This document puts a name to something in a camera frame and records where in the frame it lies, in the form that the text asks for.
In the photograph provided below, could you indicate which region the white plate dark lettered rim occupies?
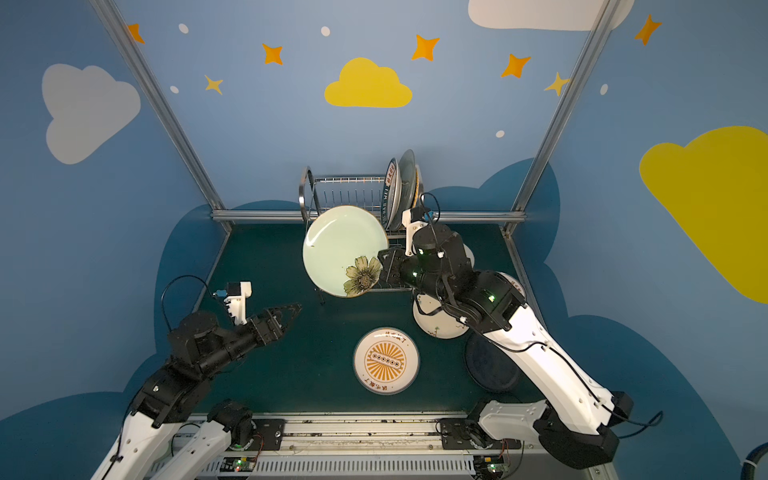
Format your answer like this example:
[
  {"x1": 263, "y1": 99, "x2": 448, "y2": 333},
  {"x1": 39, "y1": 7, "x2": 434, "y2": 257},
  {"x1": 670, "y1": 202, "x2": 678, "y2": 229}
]
[{"x1": 380, "y1": 158, "x2": 400, "y2": 230}]

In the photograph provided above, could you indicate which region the plain pale green plate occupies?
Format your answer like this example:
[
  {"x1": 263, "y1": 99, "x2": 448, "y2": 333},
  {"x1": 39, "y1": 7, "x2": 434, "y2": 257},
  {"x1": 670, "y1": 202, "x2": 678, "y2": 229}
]
[{"x1": 398, "y1": 149, "x2": 418, "y2": 211}]

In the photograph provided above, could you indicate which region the cream floral plate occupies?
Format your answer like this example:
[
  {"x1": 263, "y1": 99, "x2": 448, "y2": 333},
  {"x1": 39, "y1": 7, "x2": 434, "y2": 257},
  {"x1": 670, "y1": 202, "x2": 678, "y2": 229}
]
[{"x1": 412, "y1": 294, "x2": 468, "y2": 340}]

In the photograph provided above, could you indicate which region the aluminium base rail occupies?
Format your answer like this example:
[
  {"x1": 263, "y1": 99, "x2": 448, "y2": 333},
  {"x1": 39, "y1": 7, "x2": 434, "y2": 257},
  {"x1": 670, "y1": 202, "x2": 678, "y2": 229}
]
[{"x1": 95, "y1": 411, "x2": 619, "y2": 480}]

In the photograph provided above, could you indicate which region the white plate grey emblem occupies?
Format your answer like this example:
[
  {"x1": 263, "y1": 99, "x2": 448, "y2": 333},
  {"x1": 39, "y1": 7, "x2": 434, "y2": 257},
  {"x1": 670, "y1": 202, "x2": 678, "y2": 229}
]
[{"x1": 463, "y1": 245, "x2": 475, "y2": 267}]

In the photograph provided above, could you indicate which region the aluminium frame post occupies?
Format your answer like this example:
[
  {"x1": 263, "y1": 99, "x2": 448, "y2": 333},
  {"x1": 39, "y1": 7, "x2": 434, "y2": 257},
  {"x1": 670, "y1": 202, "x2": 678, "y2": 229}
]
[
  {"x1": 90, "y1": 0, "x2": 225, "y2": 214},
  {"x1": 502, "y1": 0, "x2": 623, "y2": 240}
]

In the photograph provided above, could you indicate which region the orange sunburst plate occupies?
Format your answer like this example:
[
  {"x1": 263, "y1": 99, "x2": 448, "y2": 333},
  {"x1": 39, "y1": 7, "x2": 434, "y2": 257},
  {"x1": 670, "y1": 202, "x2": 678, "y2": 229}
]
[
  {"x1": 501, "y1": 272, "x2": 526, "y2": 298},
  {"x1": 353, "y1": 327, "x2": 420, "y2": 396}
]

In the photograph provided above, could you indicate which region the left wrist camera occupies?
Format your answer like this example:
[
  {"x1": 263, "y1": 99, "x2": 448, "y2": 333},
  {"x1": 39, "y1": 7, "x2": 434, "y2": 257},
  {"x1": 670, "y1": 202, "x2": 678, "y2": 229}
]
[{"x1": 213, "y1": 281, "x2": 252, "y2": 326}]

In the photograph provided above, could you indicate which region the orange sunburst plate right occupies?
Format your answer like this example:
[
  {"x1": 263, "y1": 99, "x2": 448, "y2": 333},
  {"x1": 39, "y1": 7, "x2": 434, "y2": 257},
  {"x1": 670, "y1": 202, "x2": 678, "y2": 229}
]
[{"x1": 501, "y1": 272, "x2": 526, "y2": 298}]

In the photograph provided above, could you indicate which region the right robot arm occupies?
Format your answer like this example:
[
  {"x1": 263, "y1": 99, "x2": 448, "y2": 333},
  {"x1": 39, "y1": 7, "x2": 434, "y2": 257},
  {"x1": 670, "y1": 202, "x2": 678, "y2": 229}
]
[{"x1": 377, "y1": 224, "x2": 633, "y2": 470}]

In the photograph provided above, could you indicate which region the right controller board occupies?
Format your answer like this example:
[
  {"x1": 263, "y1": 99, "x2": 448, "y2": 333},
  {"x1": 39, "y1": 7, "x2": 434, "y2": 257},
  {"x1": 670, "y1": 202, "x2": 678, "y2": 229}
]
[{"x1": 473, "y1": 456, "x2": 508, "y2": 479}]

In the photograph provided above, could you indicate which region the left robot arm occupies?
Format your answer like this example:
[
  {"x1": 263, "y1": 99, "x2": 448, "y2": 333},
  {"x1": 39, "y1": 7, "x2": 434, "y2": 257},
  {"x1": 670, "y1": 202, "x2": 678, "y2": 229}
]
[{"x1": 93, "y1": 303, "x2": 302, "y2": 479}]

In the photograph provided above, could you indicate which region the left controller board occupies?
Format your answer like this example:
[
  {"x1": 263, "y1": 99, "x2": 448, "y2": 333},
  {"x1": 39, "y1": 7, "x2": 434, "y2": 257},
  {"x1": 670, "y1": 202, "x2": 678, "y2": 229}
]
[{"x1": 219, "y1": 457, "x2": 256, "y2": 473}]

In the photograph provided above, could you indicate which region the dark navy plate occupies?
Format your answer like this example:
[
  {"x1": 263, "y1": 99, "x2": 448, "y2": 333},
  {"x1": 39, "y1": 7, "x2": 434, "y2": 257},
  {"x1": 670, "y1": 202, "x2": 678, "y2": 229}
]
[{"x1": 464, "y1": 333, "x2": 522, "y2": 393}]

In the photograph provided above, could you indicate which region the left aluminium frame post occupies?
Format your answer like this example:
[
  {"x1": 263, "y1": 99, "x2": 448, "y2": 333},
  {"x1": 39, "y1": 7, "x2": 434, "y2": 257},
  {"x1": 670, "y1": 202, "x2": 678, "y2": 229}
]
[{"x1": 90, "y1": 0, "x2": 225, "y2": 214}]

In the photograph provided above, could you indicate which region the orange sunburst plate front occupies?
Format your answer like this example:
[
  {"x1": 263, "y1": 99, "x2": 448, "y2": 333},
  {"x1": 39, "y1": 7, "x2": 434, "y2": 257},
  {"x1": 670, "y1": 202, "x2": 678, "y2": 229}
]
[{"x1": 353, "y1": 327, "x2": 420, "y2": 396}]

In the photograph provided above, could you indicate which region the rear aluminium frame bar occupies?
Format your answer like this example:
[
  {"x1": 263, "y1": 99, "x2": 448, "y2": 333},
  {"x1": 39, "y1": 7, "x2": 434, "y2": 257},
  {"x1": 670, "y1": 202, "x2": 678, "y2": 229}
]
[{"x1": 211, "y1": 210, "x2": 526, "y2": 224}]

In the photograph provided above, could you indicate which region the right aluminium frame post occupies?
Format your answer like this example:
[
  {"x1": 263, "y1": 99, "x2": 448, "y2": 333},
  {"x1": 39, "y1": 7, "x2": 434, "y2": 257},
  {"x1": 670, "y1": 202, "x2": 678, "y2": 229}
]
[{"x1": 502, "y1": 0, "x2": 623, "y2": 240}]

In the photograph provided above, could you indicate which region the controller board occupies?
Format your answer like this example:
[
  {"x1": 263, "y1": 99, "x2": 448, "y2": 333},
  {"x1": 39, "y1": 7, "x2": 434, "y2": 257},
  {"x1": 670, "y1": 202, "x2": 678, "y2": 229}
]
[
  {"x1": 473, "y1": 456, "x2": 508, "y2": 479},
  {"x1": 219, "y1": 457, "x2": 256, "y2": 473}
]

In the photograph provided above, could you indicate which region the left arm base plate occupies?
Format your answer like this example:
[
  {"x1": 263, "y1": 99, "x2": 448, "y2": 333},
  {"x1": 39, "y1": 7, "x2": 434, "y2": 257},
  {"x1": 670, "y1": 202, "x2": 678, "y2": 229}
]
[{"x1": 243, "y1": 418, "x2": 286, "y2": 451}]

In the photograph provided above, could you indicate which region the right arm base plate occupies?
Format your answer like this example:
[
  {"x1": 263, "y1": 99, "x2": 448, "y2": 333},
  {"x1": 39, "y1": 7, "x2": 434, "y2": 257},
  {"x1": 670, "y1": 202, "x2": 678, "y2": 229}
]
[{"x1": 436, "y1": 418, "x2": 488, "y2": 450}]

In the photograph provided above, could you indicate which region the light green flower plate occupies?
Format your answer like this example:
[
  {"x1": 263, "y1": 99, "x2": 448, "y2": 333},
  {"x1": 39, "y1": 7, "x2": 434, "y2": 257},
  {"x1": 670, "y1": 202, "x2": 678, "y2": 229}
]
[{"x1": 302, "y1": 205, "x2": 389, "y2": 298}]

